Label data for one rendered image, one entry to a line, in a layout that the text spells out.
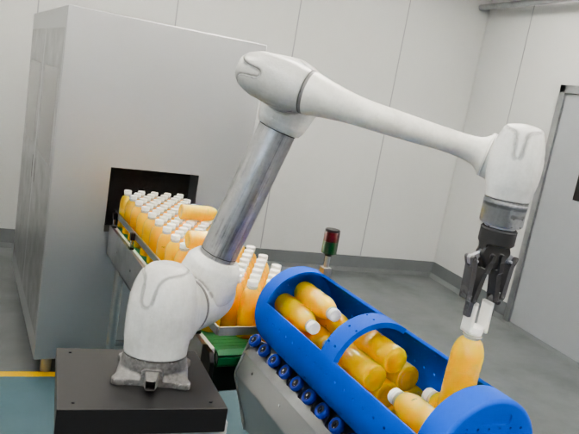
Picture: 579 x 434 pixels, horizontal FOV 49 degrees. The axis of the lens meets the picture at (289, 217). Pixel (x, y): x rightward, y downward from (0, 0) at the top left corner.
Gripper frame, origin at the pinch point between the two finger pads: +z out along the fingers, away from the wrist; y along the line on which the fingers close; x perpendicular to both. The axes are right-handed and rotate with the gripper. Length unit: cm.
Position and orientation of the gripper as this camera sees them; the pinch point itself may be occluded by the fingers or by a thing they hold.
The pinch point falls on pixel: (476, 316)
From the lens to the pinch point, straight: 144.6
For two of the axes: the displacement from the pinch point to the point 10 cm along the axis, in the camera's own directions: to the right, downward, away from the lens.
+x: -4.4, -2.7, 8.6
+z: -1.7, 9.6, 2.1
